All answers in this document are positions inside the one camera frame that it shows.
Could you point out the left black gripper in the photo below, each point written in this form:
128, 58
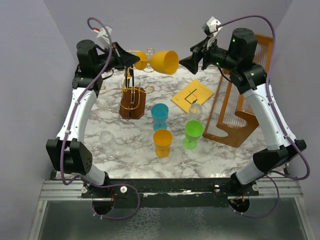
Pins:
125, 58

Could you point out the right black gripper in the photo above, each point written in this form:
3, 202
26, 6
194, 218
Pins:
203, 48

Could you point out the orange plastic goblet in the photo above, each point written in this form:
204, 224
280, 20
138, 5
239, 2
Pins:
162, 139
164, 62

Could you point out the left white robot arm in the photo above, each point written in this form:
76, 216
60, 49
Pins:
67, 151

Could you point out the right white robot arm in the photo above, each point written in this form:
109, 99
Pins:
250, 79

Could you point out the clear wine glass right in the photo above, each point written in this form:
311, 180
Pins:
195, 112

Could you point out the clear wine glass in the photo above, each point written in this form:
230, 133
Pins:
195, 112
109, 144

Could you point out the clear wine glass left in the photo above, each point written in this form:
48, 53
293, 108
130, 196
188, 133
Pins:
109, 144

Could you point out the yellow booklet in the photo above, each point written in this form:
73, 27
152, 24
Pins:
194, 92

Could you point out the blue plastic goblet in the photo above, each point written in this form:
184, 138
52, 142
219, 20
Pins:
159, 114

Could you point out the green plastic goblet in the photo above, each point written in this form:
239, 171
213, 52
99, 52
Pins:
193, 131

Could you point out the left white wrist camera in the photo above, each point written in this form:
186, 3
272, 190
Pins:
102, 36

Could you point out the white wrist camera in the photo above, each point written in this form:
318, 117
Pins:
102, 36
210, 27

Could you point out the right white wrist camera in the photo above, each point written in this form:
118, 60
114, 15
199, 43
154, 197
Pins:
210, 27

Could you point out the gold wire wine glass rack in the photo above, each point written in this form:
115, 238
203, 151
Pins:
133, 97

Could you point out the wooden string harp rack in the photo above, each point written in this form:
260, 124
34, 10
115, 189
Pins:
231, 120

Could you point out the aluminium frame rail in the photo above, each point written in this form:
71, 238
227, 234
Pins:
54, 190

